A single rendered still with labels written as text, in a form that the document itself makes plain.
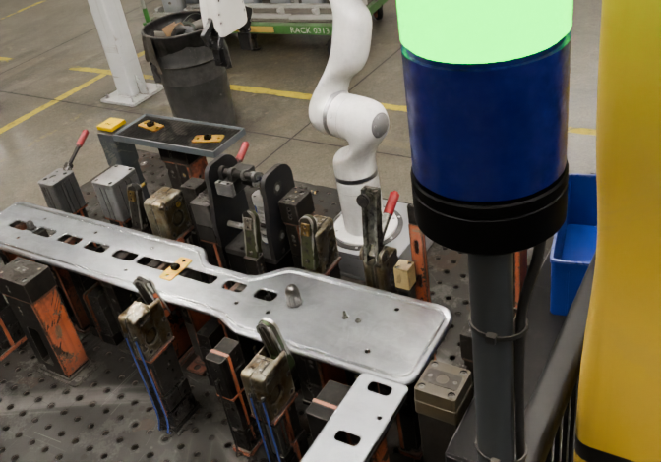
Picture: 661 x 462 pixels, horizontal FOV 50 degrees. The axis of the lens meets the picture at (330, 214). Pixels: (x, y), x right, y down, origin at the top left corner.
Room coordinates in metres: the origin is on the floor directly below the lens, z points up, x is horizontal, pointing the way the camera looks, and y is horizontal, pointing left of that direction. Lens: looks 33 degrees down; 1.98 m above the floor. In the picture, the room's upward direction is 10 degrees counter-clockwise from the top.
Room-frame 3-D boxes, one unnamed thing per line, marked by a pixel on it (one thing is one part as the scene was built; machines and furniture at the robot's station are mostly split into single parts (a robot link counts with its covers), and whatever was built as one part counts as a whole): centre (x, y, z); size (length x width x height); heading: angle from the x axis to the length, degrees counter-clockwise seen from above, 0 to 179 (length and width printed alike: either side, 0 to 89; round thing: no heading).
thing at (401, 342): (1.40, 0.40, 1.00); 1.38 x 0.22 x 0.02; 54
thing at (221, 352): (1.10, 0.26, 0.84); 0.11 x 0.08 x 0.29; 144
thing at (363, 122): (1.70, -0.11, 1.10); 0.19 x 0.12 x 0.24; 41
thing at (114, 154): (1.95, 0.58, 0.92); 0.08 x 0.08 x 0.44; 54
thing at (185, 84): (4.33, 0.70, 0.36); 0.54 x 0.50 x 0.73; 143
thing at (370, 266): (1.25, -0.09, 0.88); 0.07 x 0.06 x 0.35; 144
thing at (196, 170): (1.80, 0.37, 0.92); 0.10 x 0.08 x 0.45; 54
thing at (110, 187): (1.72, 0.55, 0.90); 0.13 x 0.10 x 0.41; 144
